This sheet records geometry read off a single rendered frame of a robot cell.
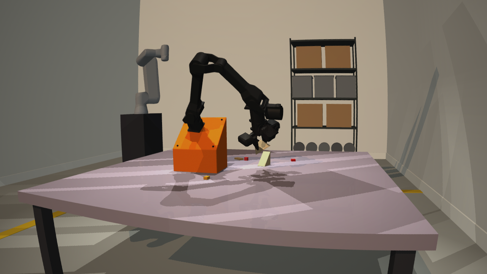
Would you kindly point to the pale yellow triangular block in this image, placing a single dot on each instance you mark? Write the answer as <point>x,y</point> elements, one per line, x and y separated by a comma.
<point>265,159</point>

